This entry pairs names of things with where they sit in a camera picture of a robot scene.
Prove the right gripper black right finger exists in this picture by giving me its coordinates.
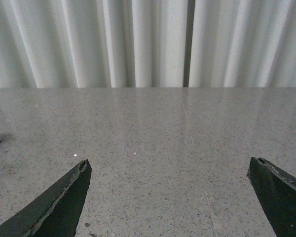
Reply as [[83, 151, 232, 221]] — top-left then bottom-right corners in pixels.
[[247, 157, 296, 237]]

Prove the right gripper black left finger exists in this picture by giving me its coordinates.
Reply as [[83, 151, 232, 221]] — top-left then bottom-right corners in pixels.
[[0, 160, 92, 237]]

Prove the white pleated curtain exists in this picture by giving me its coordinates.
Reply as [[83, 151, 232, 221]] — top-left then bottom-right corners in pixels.
[[0, 0, 296, 88]]

